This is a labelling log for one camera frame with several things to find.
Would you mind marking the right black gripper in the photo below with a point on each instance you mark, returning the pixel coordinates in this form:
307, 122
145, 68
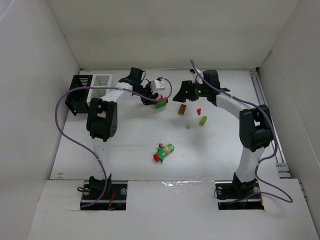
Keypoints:
188, 89

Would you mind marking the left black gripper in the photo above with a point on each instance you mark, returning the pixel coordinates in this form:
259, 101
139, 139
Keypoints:
147, 95

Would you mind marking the brown lego brick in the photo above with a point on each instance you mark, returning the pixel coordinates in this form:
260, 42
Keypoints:
182, 109

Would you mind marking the green lego brick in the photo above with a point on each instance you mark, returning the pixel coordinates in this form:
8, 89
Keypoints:
160, 104

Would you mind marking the lime curved lego brick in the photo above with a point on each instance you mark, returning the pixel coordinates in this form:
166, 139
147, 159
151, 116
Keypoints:
203, 121

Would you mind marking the green red lego cluster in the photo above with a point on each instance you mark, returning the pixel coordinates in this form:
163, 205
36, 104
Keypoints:
163, 151

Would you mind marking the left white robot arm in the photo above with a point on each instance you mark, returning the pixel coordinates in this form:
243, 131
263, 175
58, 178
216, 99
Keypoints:
102, 120

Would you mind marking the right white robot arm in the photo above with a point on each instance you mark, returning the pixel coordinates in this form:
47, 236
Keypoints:
255, 132

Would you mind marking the white slatted container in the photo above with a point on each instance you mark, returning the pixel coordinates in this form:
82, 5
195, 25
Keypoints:
99, 81

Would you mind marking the black slatted container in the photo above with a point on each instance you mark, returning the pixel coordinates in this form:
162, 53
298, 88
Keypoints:
76, 101

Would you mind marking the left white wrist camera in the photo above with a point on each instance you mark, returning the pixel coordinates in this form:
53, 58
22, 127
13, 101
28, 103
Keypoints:
157, 85

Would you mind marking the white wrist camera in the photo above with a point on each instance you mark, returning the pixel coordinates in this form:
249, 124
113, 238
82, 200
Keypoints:
157, 85
192, 71

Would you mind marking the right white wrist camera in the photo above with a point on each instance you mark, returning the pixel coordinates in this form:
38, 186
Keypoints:
192, 71

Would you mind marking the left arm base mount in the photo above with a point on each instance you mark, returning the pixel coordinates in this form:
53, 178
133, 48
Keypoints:
113, 199

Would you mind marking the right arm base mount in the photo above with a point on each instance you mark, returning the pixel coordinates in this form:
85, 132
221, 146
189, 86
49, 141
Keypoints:
237, 195

